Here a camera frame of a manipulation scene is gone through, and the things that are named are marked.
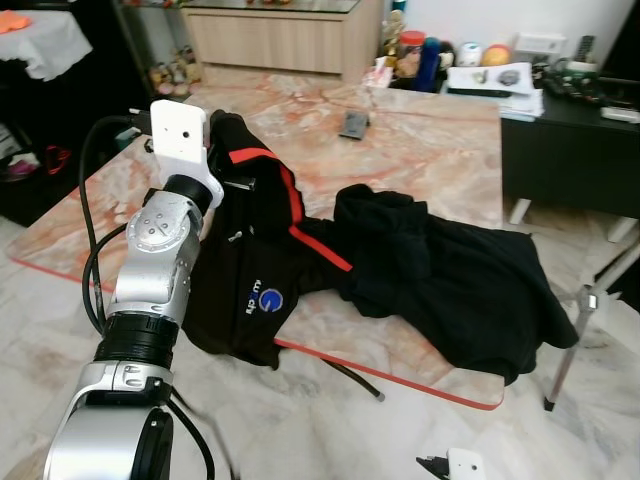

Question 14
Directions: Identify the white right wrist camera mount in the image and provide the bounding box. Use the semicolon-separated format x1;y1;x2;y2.
447;448;488;480

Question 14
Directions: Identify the small black phone stand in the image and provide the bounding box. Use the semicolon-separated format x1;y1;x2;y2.
338;110;371;139

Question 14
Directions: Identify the marble top folding table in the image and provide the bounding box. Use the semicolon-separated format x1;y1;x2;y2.
8;82;506;411

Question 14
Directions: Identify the black flat screen TV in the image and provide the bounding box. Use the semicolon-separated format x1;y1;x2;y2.
597;0;640;79

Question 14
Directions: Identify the white round toy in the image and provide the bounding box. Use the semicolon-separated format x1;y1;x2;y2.
458;42;483;68

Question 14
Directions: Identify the dark shirt with red trim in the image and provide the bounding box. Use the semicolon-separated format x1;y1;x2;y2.
183;110;356;369

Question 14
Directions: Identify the small white device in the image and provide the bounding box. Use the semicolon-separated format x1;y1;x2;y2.
600;104;640;123

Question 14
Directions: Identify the white power strip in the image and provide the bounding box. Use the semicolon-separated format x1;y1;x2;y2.
513;32;568;59

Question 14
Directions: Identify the silver metal clothes rack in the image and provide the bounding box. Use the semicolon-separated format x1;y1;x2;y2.
543;215;640;413

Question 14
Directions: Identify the plain black shirt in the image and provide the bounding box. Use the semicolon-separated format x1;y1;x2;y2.
333;183;581;386

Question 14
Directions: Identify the pink plastic packet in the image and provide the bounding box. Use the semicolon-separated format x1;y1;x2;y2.
368;55;397;91

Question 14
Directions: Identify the light wooden cabinet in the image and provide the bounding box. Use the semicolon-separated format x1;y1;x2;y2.
183;0;386;86

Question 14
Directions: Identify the blue bottle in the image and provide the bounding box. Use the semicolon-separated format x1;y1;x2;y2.
415;38;442;93

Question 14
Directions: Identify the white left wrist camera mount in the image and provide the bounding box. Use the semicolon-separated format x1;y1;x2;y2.
148;99;227;209

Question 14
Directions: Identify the stack of white papers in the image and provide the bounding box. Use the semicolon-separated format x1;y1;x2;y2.
443;62;547;119

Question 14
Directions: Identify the black TV cabinet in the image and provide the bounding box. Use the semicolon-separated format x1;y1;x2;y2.
500;75;640;219

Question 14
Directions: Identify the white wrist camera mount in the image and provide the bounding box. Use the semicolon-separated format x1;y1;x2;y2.
447;448;488;480
148;99;227;209

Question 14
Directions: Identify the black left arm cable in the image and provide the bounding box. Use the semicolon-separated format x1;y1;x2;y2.
78;110;153;336

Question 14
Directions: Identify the white cloth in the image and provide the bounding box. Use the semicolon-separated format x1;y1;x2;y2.
0;10;94;81

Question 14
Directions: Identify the jar with red lid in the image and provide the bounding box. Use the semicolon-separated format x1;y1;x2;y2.
398;30;427;79

